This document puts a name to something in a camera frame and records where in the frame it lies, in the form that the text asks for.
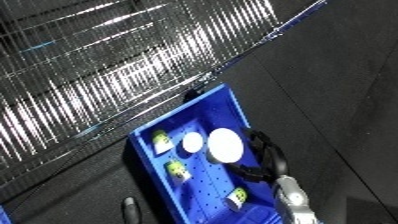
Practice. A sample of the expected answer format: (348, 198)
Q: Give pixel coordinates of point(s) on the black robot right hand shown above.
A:
(269, 160)

